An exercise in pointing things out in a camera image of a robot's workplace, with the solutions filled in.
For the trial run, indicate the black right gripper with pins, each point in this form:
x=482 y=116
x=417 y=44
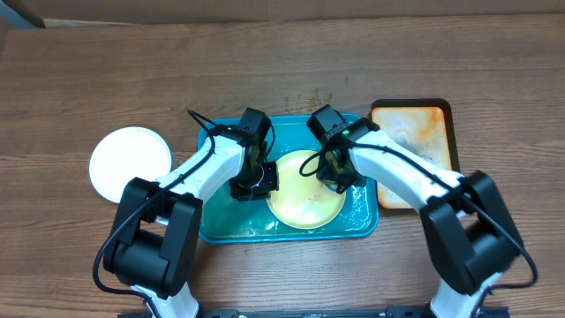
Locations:
x=331 y=179

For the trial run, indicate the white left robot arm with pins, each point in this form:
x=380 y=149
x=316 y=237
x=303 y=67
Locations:
x=153 y=240

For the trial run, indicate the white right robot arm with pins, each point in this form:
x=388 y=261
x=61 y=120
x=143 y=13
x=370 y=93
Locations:
x=471 y=237

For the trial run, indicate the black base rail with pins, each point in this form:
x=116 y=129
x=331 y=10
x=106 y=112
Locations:
x=389 y=312

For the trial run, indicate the yellow plate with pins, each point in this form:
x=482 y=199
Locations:
x=302 y=202

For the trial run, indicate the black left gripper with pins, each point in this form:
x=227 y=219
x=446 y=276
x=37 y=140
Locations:
x=270 y=184

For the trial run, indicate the white plate with sauce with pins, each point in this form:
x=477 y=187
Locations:
x=127 y=153

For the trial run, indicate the teal plastic tray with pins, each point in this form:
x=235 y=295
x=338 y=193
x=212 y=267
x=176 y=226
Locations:
x=227 y=221

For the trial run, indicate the black soapy water tray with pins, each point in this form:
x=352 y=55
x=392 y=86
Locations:
x=423 y=126

